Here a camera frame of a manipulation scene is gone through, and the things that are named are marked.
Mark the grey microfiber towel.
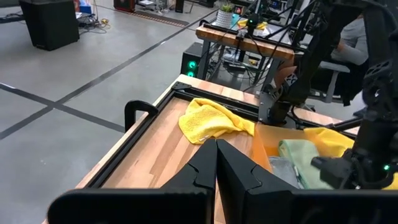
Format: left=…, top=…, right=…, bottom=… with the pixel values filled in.
left=268, top=156, right=301, bottom=189

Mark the black computer tower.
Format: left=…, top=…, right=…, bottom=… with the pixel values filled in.
left=180, top=42, right=205, bottom=78

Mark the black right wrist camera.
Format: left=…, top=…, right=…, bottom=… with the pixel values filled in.
left=310, top=155, right=354, bottom=189

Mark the large black box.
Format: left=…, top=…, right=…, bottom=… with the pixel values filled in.
left=18, top=0, right=81, bottom=52

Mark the green microfiber towel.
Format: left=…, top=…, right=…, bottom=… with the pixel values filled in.
left=277, top=139, right=334, bottom=190

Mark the small yellow cloth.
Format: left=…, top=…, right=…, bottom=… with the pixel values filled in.
left=237, top=18, right=269, bottom=31

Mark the black clamp handle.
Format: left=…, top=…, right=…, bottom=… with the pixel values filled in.
left=124, top=100, right=160, bottom=133

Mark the black aluminium table frame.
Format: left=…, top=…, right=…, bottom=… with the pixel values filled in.
left=83, top=81, right=360, bottom=189

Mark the plant in white pot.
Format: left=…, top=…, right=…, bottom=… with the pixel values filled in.
left=215, top=2, right=236, bottom=29

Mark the floor cable bundle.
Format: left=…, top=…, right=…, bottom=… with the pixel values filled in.
left=76, top=12, right=113, bottom=35

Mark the wooden workbench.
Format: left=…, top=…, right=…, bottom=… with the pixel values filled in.
left=195, top=24, right=296, bottom=94

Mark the person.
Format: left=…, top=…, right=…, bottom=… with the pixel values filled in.
left=330, top=14, right=371, bottom=67

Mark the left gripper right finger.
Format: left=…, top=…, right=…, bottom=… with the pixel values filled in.
left=216, top=139, right=398, bottom=224

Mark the orange translucent plastic bin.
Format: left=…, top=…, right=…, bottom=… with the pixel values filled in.
left=252, top=122, right=358, bottom=190

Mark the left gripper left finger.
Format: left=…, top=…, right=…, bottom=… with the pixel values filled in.
left=48, top=139, right=217, bottom=224

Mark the large yellow microfiber towel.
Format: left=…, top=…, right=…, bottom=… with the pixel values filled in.
left=302, top=126, right=398, bottom=190

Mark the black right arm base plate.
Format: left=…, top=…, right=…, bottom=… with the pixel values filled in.
left=257, top=90, right=299, bottom=129

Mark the grey office chair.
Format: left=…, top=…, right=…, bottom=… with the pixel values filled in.
left=310, top=60, right=354, bottom=105

